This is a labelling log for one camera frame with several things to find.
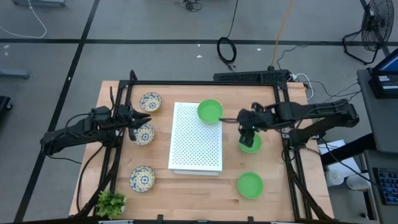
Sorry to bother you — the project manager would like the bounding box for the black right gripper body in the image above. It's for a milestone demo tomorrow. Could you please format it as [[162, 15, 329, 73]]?
[[237, 103, 269, 132]]

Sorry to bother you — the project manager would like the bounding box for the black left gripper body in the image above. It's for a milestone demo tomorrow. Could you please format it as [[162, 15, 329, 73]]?
[[116, 104, 139, 142]]

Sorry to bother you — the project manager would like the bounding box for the green plastic mini bowl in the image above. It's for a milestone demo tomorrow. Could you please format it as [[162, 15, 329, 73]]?
[[237, 172, 264, 200], [238, 133, 263, 154], [197, 99, 224, 125]]

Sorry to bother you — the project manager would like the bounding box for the blue yellow patterned mini bowl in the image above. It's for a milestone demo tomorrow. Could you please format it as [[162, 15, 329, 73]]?
[[139, 91, 163, 113], [132, 123, 156, 147], [129, 165, 156, 194]]

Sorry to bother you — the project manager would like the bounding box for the black perforated electronics box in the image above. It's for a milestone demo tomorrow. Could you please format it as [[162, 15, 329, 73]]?
[[213, 69, 290, 83]]

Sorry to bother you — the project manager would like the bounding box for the white perforated board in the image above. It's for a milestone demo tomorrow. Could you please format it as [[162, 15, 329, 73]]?
[[168, 101, 224, 177]]

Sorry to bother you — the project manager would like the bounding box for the small green potted plant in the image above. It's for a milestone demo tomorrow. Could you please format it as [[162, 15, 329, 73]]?
[[95, 189, 127, 220]]

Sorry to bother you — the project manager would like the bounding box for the white plastic cup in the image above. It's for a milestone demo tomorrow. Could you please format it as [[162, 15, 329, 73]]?
[[325, 169, 345, 187], [346, 173, 371, 191]]

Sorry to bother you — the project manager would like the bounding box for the black desk leg bar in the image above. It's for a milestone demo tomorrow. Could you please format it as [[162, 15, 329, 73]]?
[[320, 133, 376, 166]]

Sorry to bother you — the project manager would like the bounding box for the grey floor bar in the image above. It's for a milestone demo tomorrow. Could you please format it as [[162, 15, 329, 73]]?
[[0, 68, 30, 80]]

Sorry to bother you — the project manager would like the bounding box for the grey side desk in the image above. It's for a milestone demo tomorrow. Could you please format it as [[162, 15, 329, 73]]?
[[356, 68, 398, 153]]

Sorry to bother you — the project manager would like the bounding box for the black laptop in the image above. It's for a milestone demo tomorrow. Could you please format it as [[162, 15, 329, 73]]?
[[368, 48, 398, 100]]

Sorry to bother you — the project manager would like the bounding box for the grey flat floor base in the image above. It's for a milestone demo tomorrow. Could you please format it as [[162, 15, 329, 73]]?
[[11, 0, 67, 7]]

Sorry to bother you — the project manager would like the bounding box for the black backlit keyboard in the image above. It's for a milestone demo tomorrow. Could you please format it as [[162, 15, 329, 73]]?
[[372, 167, 398, 206]]

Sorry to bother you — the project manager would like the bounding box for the grey keyboard desk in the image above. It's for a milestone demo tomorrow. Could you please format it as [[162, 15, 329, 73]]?
[[363, 149, 398, 224]]

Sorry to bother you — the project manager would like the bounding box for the black floor fan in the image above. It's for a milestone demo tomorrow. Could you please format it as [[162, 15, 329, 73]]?
[[341, 0, 396, 66]]

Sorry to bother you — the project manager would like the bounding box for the black aluminium table frame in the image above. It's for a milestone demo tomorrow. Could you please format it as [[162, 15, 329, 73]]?
[[73, 70, 335, 224]]

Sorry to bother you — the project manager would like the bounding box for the short white looped cable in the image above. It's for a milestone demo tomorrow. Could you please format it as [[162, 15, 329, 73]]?
[[292, 73, 315, 101]]

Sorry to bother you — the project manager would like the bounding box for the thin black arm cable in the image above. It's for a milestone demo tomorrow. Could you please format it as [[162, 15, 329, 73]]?
[[46, 154, 83, 165]]

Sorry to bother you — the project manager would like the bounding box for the coiled black floor cable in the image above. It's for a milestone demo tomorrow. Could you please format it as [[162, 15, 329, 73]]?
[[216, 0, 239, 70]]

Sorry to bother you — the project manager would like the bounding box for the thick black hanging cable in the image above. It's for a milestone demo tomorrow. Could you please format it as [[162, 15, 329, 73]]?
[[76, 145, 105, 214]]

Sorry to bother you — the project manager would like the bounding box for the yellow floor cable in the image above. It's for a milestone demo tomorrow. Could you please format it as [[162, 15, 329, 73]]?
[[267, 0, 295, 71]]

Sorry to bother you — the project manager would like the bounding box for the white floor cable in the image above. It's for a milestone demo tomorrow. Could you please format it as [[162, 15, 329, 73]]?
[[0, 0, 48, 40]]

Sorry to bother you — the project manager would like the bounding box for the tangled black cable bundle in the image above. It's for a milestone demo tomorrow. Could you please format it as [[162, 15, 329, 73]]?
[[174, 0, 203, 13]]

